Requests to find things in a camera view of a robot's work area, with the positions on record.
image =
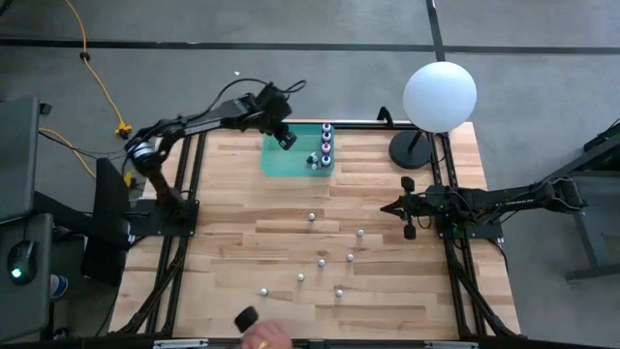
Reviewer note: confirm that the white globe lamp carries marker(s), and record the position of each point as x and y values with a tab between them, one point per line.
438	97

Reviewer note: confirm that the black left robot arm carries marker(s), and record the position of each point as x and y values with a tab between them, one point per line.
203	122

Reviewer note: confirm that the large dark-capped colouring bottle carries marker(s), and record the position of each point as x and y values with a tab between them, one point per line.
326	137

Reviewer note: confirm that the silver metal bracket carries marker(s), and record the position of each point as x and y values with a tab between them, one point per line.
450	345
179	344

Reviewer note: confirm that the black computer mouse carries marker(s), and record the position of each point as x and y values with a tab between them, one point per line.
21	257

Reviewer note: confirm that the person's hand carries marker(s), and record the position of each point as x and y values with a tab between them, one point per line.
269	337

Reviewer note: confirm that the dark grey cabinet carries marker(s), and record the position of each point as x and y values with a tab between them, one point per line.
17	155

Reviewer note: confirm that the large purple-capped colouring bottle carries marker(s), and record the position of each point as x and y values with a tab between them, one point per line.
327	127

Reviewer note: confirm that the black aluminium rig frame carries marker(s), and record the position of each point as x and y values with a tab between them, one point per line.
368	125

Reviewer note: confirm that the dark grey table frame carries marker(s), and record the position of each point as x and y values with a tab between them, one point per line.
587	242

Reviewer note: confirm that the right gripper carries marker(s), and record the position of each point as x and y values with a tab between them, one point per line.
433	203

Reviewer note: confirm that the black metal stand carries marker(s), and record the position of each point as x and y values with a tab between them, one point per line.
109	218

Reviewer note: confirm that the dark grey desk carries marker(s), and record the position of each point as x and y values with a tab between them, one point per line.
29	310

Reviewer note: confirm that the teal translucent plastic bin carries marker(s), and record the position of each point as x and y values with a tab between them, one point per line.
286	162

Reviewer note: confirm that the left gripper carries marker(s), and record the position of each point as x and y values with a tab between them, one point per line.
271	106

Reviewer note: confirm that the small red-label colouring bottle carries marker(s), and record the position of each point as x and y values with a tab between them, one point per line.
339	293

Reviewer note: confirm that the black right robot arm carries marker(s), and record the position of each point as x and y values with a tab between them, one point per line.
508	199

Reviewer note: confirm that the person's shoe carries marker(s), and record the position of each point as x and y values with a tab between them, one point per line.
58	286

